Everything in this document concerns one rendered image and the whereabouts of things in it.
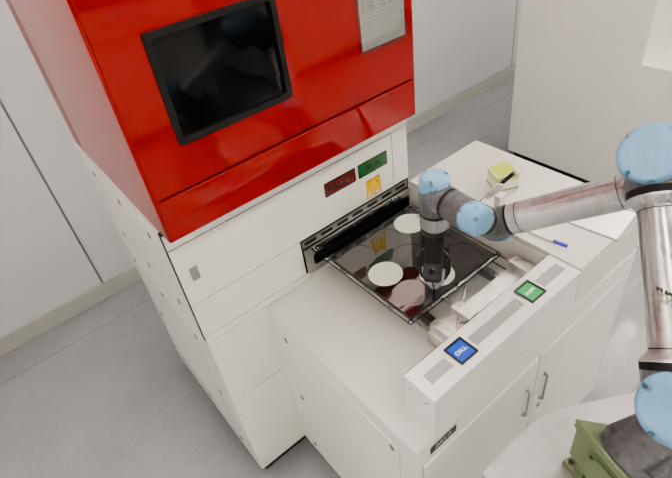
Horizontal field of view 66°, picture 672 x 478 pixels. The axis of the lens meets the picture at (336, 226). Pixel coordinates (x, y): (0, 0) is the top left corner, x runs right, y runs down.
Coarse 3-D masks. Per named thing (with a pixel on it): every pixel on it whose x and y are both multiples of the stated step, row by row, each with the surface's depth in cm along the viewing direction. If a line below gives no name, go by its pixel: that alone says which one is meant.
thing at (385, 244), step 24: (360, 240) 163; (384, 240) 162; (408, 240) 160; (456, 240) 158; (360, 264) 155; (408, 264) 152; (456, 264) 150; (480, 264) 149; (384, 288) 146; (408, 288) 145; (408, 312) 138
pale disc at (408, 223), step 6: (402, 216) 170; (408, 216) 170; (414, 216) 169; (396, 222) 168; (402, 222) 168; (408, 222) 167; (414, 222) 167; (396, 228) 166; (402, 228) 165; (408, 228) 165; (414, 228) 165
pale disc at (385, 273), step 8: (376, 264) 154; (384, 264) 153; (392, 264) 153; (376, 272) 151; (384, 272) 151; (392, 272) 150; (400, 272) 150; (376, 280) 149; (384, 280) 148; (392, 280) 148
